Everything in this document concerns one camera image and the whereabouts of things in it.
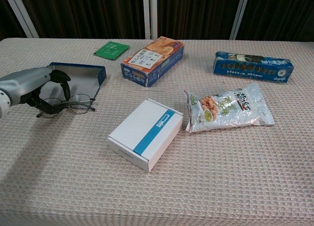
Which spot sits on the thin-framed eyeglasses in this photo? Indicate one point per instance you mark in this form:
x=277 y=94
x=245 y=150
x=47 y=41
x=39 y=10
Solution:
x=78 y=104

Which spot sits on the dark brown curtain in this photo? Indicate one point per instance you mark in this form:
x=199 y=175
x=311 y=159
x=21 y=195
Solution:
x=196 y=14

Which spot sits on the orange and blue cracker box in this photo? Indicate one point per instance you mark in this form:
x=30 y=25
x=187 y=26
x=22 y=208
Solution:
x=152 y=61

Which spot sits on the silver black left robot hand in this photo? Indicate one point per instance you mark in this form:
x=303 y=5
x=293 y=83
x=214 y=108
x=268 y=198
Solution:
x=24 y=83

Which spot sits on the upright white frame post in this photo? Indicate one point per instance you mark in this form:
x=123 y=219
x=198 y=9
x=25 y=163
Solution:
x=153 y=14
x=146 y=14

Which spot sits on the blue glasses case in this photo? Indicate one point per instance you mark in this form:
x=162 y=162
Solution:
x=83 y=78

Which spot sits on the blue cookie package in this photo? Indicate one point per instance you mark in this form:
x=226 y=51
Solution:
x=252 y=68

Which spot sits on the white box with blue stripe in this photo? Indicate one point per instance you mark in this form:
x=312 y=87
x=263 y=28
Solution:
x=144 y=130

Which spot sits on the slanted white frame post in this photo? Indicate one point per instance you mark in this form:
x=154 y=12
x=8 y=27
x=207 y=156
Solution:
x=239 y=14
x=21 y=14

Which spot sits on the pink waffle tablecloth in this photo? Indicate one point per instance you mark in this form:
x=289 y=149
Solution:
x=73 y=186

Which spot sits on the silver peanut snack bag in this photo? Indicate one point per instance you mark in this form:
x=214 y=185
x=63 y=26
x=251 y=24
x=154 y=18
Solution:
x=220 y=110

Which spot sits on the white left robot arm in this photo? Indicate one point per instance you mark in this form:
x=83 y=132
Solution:
x=3 y=105

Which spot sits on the green flat packet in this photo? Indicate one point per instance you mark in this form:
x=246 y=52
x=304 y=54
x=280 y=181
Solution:
x=111 y=50

